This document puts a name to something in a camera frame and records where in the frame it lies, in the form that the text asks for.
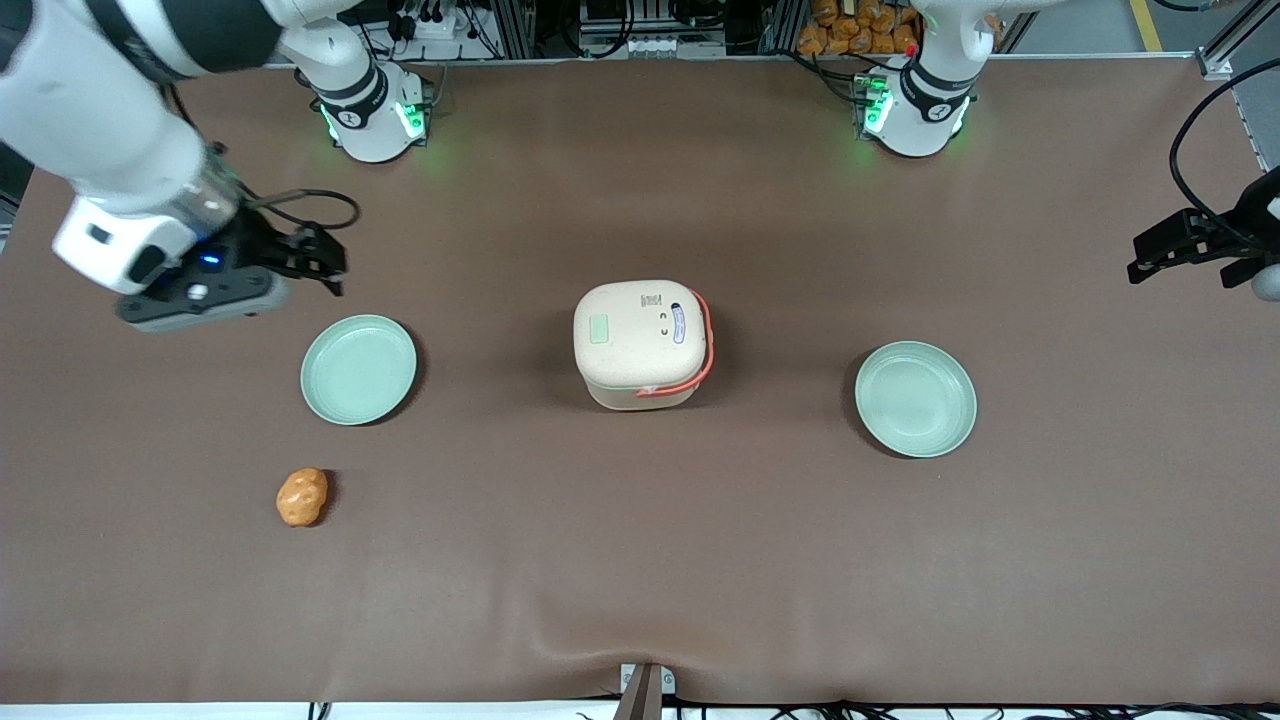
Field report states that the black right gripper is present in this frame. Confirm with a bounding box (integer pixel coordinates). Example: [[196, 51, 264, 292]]
[[185, 206, 348, 298]]

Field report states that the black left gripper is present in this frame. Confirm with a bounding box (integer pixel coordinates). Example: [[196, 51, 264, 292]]
[[1127, 166, 1280, 291]]

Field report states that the pale green round plate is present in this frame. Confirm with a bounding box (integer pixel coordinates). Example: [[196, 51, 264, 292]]
[[854, 340, 979, 460], [300, 314, 419, 427]]

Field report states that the orange-brown bread roll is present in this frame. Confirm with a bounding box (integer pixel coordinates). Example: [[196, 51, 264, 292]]
[[275, 467, 330, 529]]

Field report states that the white power strip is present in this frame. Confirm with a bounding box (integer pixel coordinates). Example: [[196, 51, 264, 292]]
[[393, 8, 473, 43]]

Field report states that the bag of bread rolls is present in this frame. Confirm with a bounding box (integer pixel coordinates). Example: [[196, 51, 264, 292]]
[[796, 0, 923, 58]]

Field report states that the black looped gripper cable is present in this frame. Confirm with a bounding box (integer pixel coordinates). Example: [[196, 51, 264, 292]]
[[243, 187, 360, 234]]

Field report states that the long black curved cable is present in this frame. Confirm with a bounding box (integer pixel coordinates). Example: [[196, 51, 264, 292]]
[[1168, 58, 1280, 253]]

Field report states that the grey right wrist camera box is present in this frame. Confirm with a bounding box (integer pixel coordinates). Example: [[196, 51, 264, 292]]
[[114, 274, 292, 333]]

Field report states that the aluminium frame rail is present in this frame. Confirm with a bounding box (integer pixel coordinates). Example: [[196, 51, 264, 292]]
[[1194, 0, 1280, 83]]

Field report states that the metal table edge bracket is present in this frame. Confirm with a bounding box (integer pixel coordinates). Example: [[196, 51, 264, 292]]
[[612, 662, 678, 720]]

